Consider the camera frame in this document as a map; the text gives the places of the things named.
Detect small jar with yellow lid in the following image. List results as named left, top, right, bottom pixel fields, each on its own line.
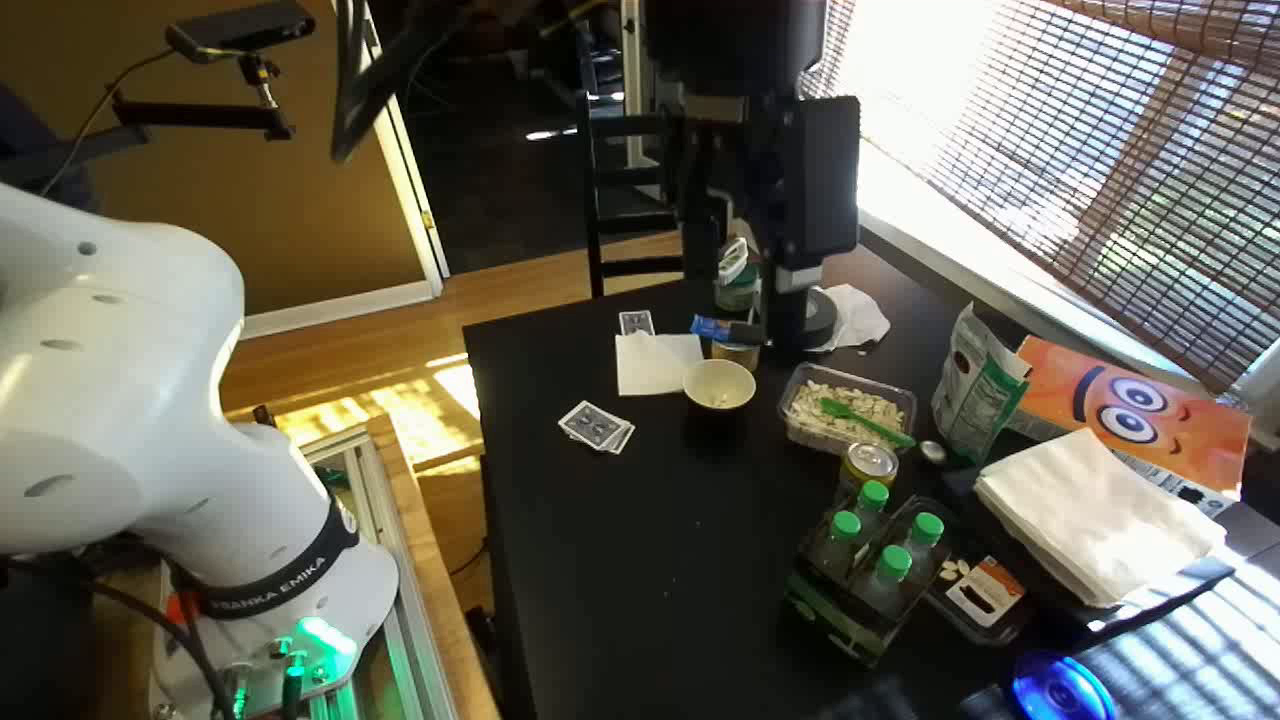
left=837, top=437, right=904, bottom=497

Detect orange book with cartoon eyes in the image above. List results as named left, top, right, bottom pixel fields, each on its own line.
left=1012, top=331, right=1257, bottom=518

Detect stack of white napkins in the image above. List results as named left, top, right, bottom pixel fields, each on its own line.
left=972, top=424, right=1232, bottom=614

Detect green cap bottle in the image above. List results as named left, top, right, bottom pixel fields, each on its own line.
left=859, top=539, right=921, bottom=619
left=852, top=475, right=896, bottom=539
left=812, top=507, right=868, bottom=579
left=901, top=507, right=947, bottom=568

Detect black tape roll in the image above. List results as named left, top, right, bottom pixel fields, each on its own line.
left=803, top=279, right=896, bottom=357
left=799, top=285, right=845, bottom=353

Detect blue glowing device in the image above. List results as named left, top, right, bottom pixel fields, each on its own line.
left=1004, top=654, right=1127, bottom=720

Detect small blue box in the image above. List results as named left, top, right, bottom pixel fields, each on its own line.
left=686, top=313, right=769, bottom=353

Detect green and white packet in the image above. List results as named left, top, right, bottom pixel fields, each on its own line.
left=928, top=299, right=1030, bottom=467

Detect small white and orange box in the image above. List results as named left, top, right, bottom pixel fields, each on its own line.
left=956, top=555, right=1026, bottom=633

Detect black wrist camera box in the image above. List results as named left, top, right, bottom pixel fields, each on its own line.
left=765, top=92, right=863, bottom=270

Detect bamboo window blind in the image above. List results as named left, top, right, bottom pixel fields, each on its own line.
left=797, top=0, right=1280, bottom=396

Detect green bottles in tray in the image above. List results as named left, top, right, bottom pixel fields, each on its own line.
left=781, top=494, right=952, bottom=674

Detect green plastic fork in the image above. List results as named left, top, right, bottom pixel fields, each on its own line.
left=812, top=396, right=917, bottom=453

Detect small white bowl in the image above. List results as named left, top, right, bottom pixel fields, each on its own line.
left=678, top=357, right=760, bottom=418

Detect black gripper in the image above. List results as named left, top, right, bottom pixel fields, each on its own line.
left=636, top=0, right=832, bottom=357

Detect black wooden chair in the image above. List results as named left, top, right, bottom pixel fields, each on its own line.
left=578, top=101, right=695, bottom=305

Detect green and white cup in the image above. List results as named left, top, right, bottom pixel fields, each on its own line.
left=711, top=218, right=769, bottom=319

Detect aluminium frame stand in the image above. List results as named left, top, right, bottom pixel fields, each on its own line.
left=297, top=422, right=466, bottom=720

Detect black camera on mount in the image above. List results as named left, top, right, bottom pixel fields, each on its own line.
left=111, top=0, right=319, bottom=143

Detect clear plastic food container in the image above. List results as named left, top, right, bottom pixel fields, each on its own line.
left=774, top=361, right=921, bottom=461

